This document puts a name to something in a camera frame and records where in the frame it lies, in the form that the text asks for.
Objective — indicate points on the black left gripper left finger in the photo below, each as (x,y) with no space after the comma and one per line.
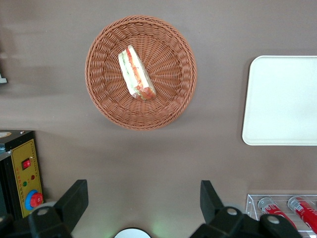
(71,203)

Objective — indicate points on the red bottle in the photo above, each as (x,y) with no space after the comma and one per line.
(272,209)
(305,210)

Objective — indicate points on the plastic-wrapped triangle sandwich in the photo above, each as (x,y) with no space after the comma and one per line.
(135,72)

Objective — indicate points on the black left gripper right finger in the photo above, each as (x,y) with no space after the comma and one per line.
(210,203)

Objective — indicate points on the white round disc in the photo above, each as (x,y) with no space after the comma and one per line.
(132,234)

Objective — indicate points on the clear acrylic can rack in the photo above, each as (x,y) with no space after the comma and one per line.
(251,205)

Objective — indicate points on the red emergency stop button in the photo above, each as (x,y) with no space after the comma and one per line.
(34,199)

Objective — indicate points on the round brown wicker basket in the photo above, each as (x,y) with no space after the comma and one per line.
(168,74)

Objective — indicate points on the red bottle left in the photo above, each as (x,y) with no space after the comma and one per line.
(272,209)

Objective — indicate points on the red bottle right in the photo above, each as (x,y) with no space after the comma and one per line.
(305,210)

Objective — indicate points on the grey object at edge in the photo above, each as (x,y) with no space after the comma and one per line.
(2,79)

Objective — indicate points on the red rocker switch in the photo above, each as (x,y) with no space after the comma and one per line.
(26,164)

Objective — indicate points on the cream rectangular plastic tray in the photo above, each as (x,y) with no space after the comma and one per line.
(282,99)

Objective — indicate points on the black control box yellow panel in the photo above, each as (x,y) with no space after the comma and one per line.
(17,153)

